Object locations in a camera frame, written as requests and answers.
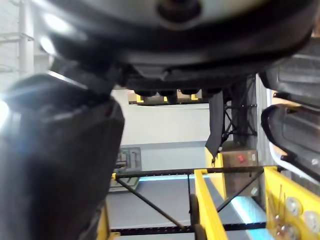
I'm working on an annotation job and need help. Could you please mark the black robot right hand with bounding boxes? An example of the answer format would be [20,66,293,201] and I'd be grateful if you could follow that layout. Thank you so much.
[0,0,320,240]

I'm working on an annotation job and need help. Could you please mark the black diagonal shelf brace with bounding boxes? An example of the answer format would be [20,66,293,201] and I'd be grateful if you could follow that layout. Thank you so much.
[217,169,265,213]
[116,176,187,230]

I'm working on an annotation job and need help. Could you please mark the yellow metal shelf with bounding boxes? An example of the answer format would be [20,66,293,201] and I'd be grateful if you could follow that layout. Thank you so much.
[97,152,320,240]

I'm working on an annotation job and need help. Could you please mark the grey tool tray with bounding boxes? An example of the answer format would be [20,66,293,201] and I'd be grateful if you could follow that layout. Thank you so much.
[109,147,142,193]

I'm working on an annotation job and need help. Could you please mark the yellow storage rack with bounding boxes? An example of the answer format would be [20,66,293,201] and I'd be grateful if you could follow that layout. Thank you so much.
[127,89,210,106]

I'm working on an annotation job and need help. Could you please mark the black caster wheel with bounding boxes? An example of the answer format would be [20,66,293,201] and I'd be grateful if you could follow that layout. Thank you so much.
[188,193,201,226]
[193,223,209,240]

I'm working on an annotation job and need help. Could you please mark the black hanging cloth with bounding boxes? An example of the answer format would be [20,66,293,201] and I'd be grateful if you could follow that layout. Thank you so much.
[204,89,226,164]

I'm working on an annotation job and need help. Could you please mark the cardboard box with red label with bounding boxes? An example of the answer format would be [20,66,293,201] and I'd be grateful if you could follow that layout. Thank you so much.
[220,141,260,199]

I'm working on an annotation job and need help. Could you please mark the thin metal rods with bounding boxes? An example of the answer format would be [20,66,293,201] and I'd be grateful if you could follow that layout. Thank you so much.
[266,184,287,240]

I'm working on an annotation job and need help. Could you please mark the black plastic housing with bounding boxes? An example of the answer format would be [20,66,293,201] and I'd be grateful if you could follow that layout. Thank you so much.
[260,103,320,181]
[258,37,320,107]

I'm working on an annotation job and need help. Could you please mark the silver round weight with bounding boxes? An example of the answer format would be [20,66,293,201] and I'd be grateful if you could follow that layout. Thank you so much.
[303,211,320,235]
[284,196,304,216]
[279,223,301,240]

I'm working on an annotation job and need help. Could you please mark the black perforated shelf rail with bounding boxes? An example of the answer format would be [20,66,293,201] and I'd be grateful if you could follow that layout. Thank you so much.
[109,221,267,235]
[111,166,266,179]

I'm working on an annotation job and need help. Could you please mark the white wire rack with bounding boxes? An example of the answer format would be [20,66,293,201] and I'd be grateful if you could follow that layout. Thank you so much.
[0,0,36,74]

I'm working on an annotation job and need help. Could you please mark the dark metal truss frame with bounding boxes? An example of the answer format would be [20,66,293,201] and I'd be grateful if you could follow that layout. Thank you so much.
[223,74,259,144]

